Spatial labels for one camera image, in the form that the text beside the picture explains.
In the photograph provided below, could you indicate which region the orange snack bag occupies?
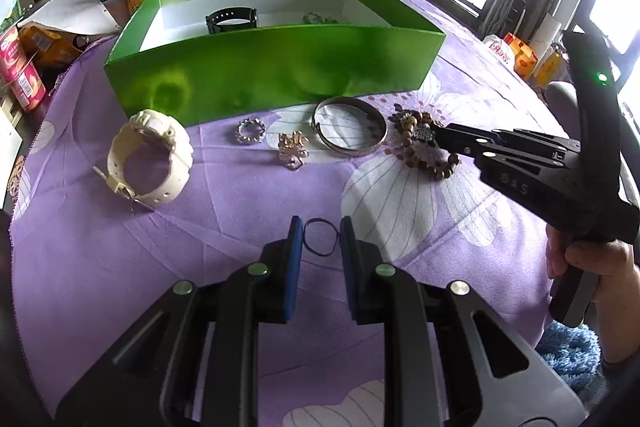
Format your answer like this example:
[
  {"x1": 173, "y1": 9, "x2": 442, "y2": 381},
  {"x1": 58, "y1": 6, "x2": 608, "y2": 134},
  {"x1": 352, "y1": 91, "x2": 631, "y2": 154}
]
[{"x1": 18, "y1": 24, "x2": 84, "y2": 69}]

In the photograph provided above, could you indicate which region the purple floral tablecloth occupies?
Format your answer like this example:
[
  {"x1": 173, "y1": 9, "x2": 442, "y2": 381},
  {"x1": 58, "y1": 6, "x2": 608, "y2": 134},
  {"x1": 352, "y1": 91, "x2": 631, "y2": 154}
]
[{"x1": 8, "y1": 0, "x2": 572, "y2": 427}]

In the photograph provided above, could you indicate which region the pink snack can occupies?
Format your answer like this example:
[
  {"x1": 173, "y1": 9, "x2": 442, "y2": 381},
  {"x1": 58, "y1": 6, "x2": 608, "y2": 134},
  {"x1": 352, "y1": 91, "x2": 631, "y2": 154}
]
[{"x1": 1, "y1": 26, "x2": 46, "y2": 113}]

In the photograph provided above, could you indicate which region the black wristwatch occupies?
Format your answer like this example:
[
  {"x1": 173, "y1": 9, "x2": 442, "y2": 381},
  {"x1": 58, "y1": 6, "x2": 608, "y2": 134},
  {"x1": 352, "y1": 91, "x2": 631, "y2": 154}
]
[{"x1": 205, "y1": 6, "x2": 258, "y2": 35}]

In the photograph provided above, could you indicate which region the blue fluffy rug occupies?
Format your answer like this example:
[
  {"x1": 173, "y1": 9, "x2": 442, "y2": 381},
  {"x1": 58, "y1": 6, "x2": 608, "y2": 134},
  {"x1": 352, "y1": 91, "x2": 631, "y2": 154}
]
[{"x1": 535, "y1": 322, "x2": 601, "y2": 393}]

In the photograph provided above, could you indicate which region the white paper sheet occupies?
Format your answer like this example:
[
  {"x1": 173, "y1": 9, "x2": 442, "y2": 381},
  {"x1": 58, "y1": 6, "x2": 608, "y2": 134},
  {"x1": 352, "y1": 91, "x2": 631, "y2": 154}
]
[{"x1": 17, "y1": 0, "x2": 120, "y2": 36}]

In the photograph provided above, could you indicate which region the white plastic shopping bag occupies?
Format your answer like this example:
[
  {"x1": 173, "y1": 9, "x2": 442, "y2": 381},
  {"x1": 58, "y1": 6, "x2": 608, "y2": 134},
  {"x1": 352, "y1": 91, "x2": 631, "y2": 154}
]
[{"x1": 483, "y1": 35, "x2": 515, "y2": 69}]

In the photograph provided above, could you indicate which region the black hair tie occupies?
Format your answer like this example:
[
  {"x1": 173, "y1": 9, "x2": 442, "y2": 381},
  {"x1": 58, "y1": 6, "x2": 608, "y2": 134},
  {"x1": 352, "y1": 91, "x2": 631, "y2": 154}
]
[{"x1": 302, "y1": 218, "x2": 342, "y2": 258}]

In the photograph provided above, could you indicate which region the brown wooden bead bracelet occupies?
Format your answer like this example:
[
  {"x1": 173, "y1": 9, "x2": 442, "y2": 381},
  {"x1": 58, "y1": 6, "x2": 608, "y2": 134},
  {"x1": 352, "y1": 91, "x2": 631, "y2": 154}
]
[{"x1": 387, "y1": 107, "x2": 460, "y2": 181}]

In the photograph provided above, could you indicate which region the white chunky wristwatch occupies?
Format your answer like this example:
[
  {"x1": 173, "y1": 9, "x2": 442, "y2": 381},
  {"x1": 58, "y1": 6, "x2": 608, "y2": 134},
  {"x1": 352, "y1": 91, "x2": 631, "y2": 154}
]
[{"x1": 93, "y1": 109, "x2": 194, "y2": 211}]

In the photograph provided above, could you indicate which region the silver metal bangle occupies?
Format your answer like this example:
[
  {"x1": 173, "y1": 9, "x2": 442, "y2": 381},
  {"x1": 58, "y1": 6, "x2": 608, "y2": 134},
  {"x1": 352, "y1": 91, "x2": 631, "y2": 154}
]
[{"x1": 310, "y1": 96, "x2": 387, "y2": 157}]

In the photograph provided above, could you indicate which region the silver green jewelry piece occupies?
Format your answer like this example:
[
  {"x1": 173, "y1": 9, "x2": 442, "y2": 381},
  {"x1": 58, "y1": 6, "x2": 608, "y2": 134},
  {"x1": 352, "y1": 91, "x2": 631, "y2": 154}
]
[{"x1": 303, "y1": 13, "x2": 338, "y2": 25}]

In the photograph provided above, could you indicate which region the green cardboard box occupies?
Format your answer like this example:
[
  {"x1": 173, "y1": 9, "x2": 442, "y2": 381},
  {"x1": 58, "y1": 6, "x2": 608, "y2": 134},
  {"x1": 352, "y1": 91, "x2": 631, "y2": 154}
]
[{"x1": 104, "y1": 0, "x2": 445, "y2": 127}]

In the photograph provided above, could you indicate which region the silver beaded ring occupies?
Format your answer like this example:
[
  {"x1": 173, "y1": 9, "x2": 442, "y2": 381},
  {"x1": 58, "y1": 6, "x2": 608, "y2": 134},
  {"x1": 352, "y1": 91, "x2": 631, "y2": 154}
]
[{"x1": 234, "y1": 117, "x2": 266, "y2": 146}]

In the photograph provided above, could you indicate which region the person's right hand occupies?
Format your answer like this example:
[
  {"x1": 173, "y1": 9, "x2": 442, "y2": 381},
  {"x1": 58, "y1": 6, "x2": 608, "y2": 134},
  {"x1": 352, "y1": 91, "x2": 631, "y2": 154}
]
[{"x1": 546, "y1": 227, "x2": 639, "y2": 365}]

